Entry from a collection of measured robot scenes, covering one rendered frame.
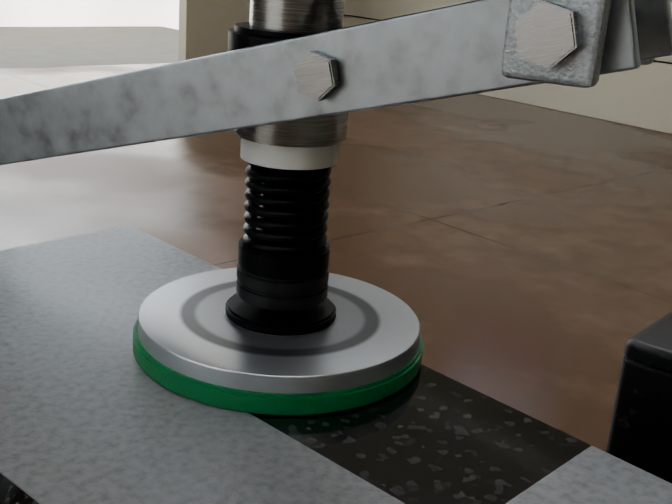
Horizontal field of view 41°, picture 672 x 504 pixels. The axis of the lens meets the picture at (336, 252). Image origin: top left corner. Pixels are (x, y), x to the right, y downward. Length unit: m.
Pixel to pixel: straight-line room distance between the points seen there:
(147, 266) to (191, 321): 0.20
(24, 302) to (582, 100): 6.87
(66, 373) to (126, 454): 0.12
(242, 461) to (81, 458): 0.09
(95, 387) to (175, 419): 0.07
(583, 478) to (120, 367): 0.32
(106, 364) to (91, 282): 0.17
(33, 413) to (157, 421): 0.08
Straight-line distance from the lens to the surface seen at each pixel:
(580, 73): 0.48
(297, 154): 0.62
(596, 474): 0.59
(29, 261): 0.88
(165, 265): 0.87
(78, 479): 0.55
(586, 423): 2.48
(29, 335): 0.73
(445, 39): 0.53
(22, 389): 0.65
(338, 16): 0.63
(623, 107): 7.30
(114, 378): 0.65
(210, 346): 0.64
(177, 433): 0.59
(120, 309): 0.77
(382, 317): 0.70
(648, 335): 1.07
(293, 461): 0.56
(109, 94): 0.67
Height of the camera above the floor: 1.12
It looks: 19 degrees down
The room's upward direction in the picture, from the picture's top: 4 degrees clockwise
